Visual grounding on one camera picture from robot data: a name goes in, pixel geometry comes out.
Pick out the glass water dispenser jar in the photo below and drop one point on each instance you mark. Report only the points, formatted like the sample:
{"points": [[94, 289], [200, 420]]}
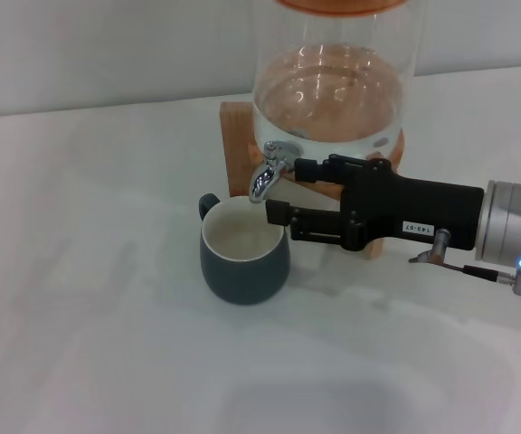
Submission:
{"points": [[333, 77]]}

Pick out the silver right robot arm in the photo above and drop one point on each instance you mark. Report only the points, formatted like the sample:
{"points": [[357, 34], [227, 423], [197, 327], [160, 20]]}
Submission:
{"points": [[514, 221]]}

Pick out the chrome dispenser faucet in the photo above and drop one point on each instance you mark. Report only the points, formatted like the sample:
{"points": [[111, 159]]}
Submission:
{"points": [[262, 178]]}

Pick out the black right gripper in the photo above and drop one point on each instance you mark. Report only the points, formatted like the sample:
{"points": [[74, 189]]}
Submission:
{"points": [[423, 208]]}

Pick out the dark grey ceramic cup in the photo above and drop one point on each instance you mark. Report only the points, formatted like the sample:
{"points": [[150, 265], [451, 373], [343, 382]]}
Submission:
{"points": [[247, 280]]}

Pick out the wooden dispenser stand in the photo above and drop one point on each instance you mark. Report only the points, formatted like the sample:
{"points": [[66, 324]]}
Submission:
{"points": [[238, 149]]}

